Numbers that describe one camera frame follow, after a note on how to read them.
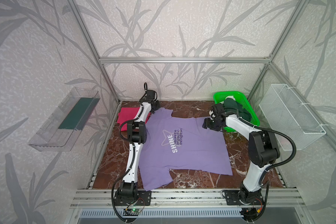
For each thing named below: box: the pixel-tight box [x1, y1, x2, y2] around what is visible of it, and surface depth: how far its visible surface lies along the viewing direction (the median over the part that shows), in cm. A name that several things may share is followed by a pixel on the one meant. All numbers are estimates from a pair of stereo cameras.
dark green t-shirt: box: [223, 97, 252, 122], surface depth 105 cm
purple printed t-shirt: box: [138, 108, 233, 190], surface depth 95 cm
